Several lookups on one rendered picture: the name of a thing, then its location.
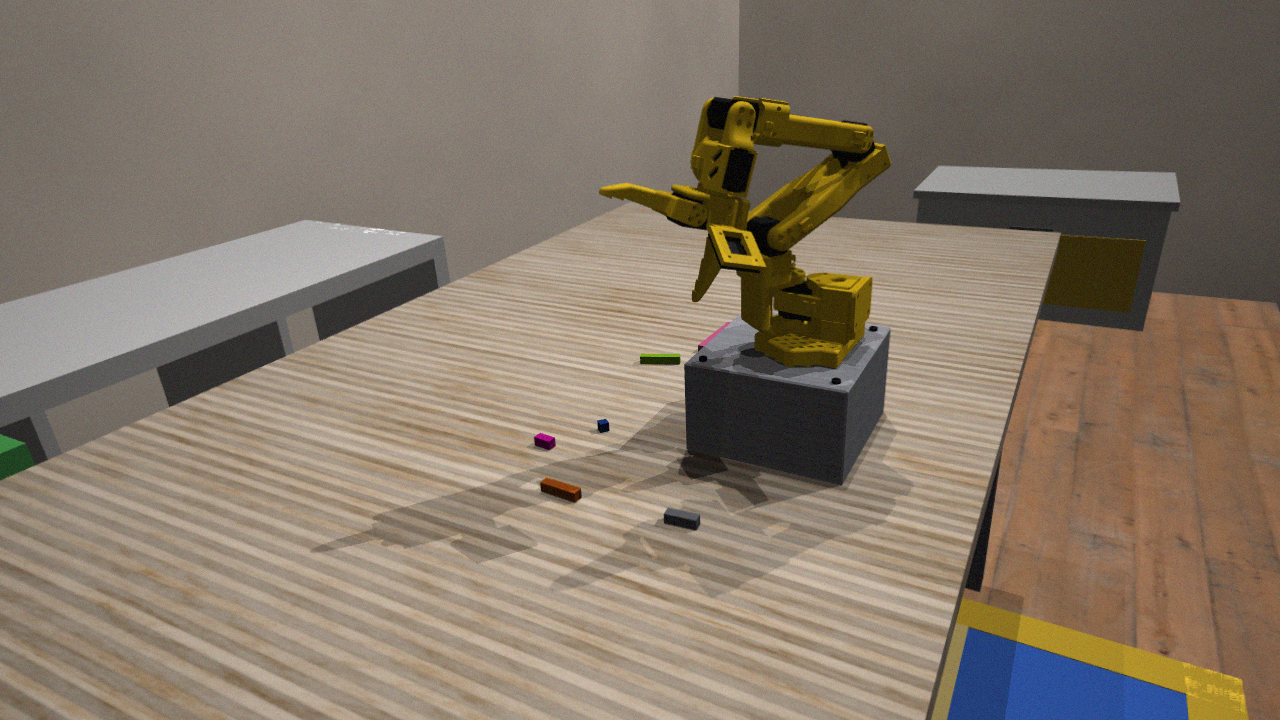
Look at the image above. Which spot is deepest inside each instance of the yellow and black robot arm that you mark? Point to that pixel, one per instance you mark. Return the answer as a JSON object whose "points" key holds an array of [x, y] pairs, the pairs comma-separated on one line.
{"points": [[726, 167]]}

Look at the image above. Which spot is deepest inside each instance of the orange rectangular rod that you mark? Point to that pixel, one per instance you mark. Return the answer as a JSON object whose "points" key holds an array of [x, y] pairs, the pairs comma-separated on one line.
{"points": [[560, 489]]}

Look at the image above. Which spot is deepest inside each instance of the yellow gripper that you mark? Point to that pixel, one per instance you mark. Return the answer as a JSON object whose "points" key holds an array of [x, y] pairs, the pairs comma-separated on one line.
{"points": [[720, 214]]}

